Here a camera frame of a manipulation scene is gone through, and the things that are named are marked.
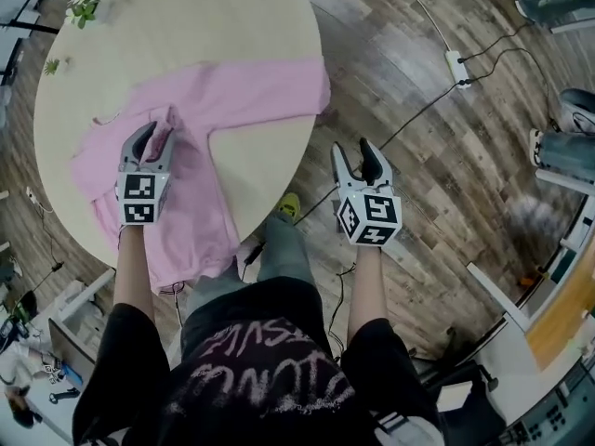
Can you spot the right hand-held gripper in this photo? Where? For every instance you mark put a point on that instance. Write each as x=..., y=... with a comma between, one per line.
x=372, y=216

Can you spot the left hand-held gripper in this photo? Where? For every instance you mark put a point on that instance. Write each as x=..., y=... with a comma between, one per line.
x=139, y=198

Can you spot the pink printed sweatshirt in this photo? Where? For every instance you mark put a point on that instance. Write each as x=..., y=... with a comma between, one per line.
x=195, y=212

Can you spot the person's left forearm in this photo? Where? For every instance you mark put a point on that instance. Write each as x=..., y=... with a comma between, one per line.
x=132, y=272

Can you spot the person's right forearm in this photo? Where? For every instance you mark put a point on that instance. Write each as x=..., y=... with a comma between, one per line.
x=367, y=291

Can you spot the person's black printed t-shirt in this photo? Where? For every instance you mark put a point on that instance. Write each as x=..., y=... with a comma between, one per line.
x=260, y=379

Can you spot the yellow-green sneaker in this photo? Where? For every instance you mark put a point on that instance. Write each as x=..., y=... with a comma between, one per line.
x=288, y=205

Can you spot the person's grey jeans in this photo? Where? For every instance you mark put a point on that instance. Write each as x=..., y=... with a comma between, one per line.
x=283, y=249

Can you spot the small green potted plant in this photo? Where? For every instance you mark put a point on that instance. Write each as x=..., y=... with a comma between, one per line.
x=51, y=66

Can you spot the white power strip black plugs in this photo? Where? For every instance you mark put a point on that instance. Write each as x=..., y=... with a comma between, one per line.
x=456, y=69

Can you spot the dark brown table white legs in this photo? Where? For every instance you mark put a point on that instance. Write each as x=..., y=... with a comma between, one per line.
x=86, y=293

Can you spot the white flower potted plant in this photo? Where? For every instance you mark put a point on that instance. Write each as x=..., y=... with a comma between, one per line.
x=83, y=5

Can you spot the black office chair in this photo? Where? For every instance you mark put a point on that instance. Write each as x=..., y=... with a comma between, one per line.
x=465, y=388

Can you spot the black metal frame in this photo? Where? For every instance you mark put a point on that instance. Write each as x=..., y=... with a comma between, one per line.
x=28, y=27

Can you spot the wooden desk white frame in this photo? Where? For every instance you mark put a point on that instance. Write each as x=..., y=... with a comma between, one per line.
x=562, y=305

